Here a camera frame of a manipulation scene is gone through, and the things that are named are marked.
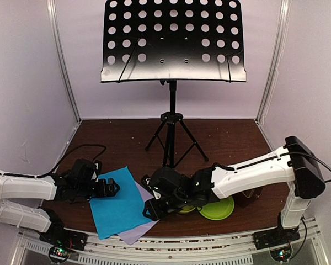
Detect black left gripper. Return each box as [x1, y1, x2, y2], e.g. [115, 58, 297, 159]
[76, 178, 120, 199]

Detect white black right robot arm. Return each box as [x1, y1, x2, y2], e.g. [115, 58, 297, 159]
[142, 136, 326, 244]

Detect blue sheet music paper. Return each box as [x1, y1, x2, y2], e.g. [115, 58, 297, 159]
[89, 167, 144, 240]

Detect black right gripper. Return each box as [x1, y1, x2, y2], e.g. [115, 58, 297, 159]
[142, 193, 187, 222]

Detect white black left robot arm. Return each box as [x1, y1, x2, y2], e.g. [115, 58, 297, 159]
[0, 158, 120, 245]

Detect lime green bowl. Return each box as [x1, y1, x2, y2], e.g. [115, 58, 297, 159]
[179, 205, 196, 214]

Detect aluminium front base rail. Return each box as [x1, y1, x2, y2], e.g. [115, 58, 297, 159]
[9, 218, 331, 264]

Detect black perforated music stand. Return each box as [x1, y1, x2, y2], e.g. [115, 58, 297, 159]
[100, 1, 247, 168]

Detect brown wooden metronome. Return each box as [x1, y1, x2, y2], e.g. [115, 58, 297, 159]
[236, 187, 263, 208]

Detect aluminium left corner post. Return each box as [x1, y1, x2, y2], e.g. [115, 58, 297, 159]
[46, 0, 81, 123]

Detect lime green plate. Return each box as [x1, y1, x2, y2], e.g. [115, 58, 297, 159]
[199, 196, 235, 221]

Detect lavender paper sheet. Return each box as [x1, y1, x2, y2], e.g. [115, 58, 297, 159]
[118, 182, 157, 245]

